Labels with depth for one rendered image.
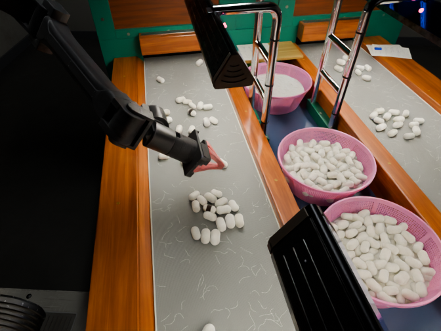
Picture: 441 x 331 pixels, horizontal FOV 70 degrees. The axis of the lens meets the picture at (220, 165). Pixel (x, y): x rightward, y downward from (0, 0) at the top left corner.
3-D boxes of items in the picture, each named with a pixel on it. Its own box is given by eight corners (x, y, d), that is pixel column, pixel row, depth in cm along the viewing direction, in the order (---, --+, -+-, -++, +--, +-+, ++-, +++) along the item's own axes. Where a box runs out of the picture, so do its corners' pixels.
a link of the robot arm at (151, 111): (107, 142, 62) (128, 108, 59) (106, 114, 70) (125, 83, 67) (159, 163, 68) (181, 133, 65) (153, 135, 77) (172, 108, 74)
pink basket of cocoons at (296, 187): (317, 232, 81) (327, 209, 74) (256, 169, 97) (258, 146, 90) (384, 190, 91) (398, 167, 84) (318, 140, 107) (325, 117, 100)
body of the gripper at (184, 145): (201, 131, 74) (174, 117, 70) (209, 160, 67) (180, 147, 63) (185, 149, 77) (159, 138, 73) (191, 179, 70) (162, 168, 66)
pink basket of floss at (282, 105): (287, 129, 111) (291, 106, 105) (226, 104, 123) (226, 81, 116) (318, 96, 127) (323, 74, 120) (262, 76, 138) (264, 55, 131)
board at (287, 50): (225, 66, 126) (225, 62, 125) (218, 49, 137) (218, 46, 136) (303, 58, 131) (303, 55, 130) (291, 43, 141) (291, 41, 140)
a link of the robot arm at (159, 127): (138, 149, 63) (153, 127, 61) (136, 131, 69) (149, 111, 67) (168, 161, 67) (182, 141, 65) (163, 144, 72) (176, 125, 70)
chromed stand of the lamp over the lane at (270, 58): (211, 155, 102) (208, 8, 70) (202, 119, 115) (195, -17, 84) (268, 148, 104) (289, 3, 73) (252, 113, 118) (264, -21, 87)
